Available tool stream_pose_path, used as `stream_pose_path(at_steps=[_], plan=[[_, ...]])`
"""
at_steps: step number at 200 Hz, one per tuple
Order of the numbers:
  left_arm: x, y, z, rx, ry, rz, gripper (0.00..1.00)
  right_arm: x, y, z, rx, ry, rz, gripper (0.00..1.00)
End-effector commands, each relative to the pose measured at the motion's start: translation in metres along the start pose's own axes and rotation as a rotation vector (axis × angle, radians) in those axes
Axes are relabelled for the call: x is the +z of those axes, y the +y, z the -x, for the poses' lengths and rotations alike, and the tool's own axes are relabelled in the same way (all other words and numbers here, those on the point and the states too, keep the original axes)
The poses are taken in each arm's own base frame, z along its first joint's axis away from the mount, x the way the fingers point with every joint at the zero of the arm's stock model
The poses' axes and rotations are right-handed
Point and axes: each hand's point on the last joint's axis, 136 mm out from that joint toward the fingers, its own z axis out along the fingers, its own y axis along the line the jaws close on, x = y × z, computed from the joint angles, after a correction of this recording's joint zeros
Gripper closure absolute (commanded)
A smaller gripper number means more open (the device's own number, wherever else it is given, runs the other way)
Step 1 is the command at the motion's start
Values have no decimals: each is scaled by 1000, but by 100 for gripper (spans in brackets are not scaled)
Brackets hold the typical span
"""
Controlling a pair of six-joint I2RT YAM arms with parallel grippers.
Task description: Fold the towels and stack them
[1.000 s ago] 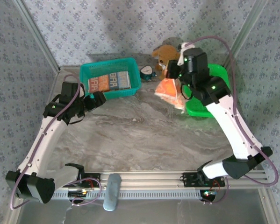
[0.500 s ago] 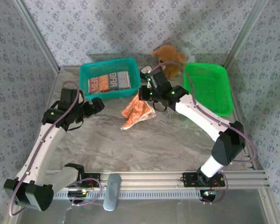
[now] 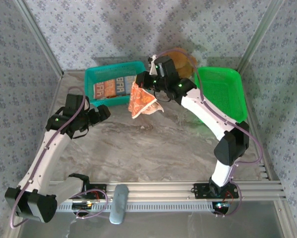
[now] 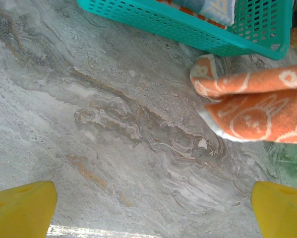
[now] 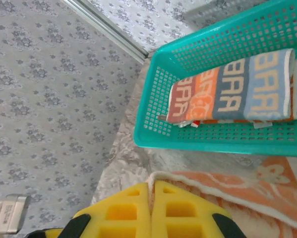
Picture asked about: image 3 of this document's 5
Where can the orange towel round face print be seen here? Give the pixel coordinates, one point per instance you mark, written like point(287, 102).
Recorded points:
point(142, 101)

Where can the white towel rabbit lettering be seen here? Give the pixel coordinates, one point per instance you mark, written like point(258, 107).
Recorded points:
point(113, 86)

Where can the green plastic basket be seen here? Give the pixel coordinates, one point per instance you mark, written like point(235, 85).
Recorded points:
point(220, 96)

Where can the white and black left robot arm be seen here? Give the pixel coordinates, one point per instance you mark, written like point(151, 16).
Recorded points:
point(46, 158)

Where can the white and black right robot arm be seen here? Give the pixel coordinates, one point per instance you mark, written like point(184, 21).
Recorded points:
point(207, 111)

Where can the brown plush dog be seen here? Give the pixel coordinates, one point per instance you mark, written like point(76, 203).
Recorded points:
point(184, 67)

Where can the teal plastic basket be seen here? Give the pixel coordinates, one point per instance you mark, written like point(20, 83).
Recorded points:
point(113, 68)

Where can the small circuit board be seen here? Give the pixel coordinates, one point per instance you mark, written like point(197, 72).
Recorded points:
point(82, 205)
point(221, 205)

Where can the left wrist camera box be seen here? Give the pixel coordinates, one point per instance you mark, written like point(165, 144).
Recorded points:
point(91, 106)

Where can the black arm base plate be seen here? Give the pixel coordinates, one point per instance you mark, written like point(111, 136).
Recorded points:
point(98, 189)
point(201, 191)

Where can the aluminium frame post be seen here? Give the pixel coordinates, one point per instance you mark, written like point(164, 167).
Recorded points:
point(259, 34)
point(39, 37)

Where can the aluminium frame rail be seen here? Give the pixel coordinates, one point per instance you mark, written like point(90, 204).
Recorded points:
point(158, 191)

